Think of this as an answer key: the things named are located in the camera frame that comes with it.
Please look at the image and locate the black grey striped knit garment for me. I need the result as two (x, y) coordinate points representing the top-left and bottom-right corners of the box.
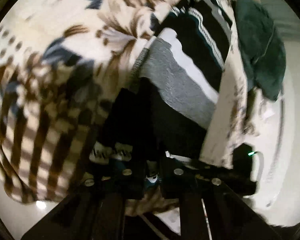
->
(89, 0), (232, 164)

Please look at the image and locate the dark green plush quilt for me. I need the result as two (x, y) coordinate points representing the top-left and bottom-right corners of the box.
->
(232, 0), (286, 101)

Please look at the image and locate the white floral plush blanket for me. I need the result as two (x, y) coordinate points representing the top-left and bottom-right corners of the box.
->
(0, 0), (247, 204)

